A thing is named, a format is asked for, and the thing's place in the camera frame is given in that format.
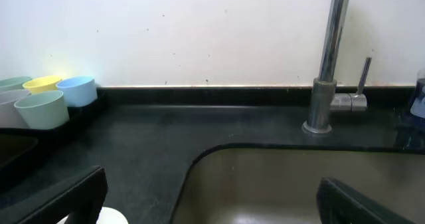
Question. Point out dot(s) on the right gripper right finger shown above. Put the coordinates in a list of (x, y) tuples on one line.
[(345, 207)]

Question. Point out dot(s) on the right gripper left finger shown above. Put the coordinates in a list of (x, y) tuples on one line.
[(59, 204)]

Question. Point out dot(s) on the white cup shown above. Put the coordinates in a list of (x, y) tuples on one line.
[(111, 216)]

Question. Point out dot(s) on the black tray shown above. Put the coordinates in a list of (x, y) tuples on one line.
[(66, 134)]

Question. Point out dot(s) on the steel sink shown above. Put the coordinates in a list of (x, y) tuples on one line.
[(265, 184)]

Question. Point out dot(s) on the green cup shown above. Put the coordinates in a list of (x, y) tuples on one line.
[(43, 114), (11, 82)]

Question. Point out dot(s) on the steel tap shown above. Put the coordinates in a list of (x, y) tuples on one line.
[(320, 104)]

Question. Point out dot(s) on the grey cup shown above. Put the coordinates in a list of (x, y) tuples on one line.
[(8, 111)]

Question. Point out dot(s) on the blue cup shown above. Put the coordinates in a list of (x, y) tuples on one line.
[(79, 92)]

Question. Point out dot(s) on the yellow cup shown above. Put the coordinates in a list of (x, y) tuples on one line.
[(41, 83)]

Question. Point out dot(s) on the blue soap bottle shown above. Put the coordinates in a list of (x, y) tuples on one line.
[(419, 101)]

